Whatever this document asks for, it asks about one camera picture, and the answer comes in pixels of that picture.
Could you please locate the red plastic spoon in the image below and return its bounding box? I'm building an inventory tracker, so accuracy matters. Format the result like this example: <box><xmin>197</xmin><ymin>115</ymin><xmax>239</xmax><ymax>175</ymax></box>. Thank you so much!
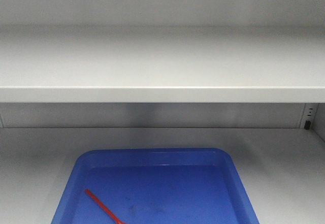
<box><xmin>84</xmin><ymin>189</ymin><xmax>125</xmax><ymax>224</ymax></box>

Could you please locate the grey cabinet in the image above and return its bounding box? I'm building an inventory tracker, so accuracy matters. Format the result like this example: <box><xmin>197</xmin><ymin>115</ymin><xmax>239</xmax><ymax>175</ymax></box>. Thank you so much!
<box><xmin>1</xmin><ymin>0</ymin><xmax>324</xmax><ymax>223</ymax></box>

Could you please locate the grey cabinet shelf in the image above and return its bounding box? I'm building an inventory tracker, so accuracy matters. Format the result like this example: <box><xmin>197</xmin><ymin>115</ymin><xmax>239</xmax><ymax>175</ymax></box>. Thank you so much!
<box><xmin>1</xmin><ymin>26</ymin><xmax>324</xmax><ymax>103</ymax></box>

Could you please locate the blue plastic tray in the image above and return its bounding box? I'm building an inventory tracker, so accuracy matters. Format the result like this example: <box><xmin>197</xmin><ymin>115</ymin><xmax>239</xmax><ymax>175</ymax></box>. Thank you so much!
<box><xmin>52</xmin><ymin>148</ymin><xmax>258</xmax><ymax>223</ymax></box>

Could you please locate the black shelf support peg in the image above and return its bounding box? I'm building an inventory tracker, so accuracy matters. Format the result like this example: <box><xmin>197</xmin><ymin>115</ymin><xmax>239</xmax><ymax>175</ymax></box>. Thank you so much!
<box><xmin>304</xmin><ymin>120</ymin><xmax>311</xmax><ymax>130</ymax></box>

